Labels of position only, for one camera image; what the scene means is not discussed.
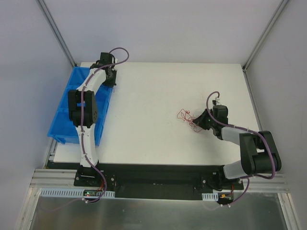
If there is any red cable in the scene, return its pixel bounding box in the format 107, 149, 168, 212
178, 107, 207, 134

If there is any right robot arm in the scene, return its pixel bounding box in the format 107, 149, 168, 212
192, 105, 282, 191

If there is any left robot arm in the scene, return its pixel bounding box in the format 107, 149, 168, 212
68, 53, 117, 186

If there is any blue plastic bin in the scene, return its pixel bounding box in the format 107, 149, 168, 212
47, 67, 113, 146

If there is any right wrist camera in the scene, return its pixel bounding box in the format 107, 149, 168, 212
212, 97, 221, 105

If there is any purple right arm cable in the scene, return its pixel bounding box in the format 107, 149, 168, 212
203, 91, 276, 211

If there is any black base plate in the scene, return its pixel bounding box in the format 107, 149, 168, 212
74, 163, 243, 200

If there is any right white cable duct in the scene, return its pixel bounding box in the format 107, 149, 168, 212
201, 192, 219, 202

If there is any white cable duct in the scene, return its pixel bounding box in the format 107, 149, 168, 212
40, 188, 115, 199
201, 192, 219, 202

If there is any left aluminium frame post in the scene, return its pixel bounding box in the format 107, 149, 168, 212
35, 0, 77, 67

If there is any aluminium frame post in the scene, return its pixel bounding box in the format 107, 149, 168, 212
35, 0, 77, 67
242, 0, 290, 72

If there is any left white cable duct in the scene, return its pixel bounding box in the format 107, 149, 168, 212
40, 188, 115, 199

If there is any right aluminium frame post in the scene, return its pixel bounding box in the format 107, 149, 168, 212
242, 0, 290, 72

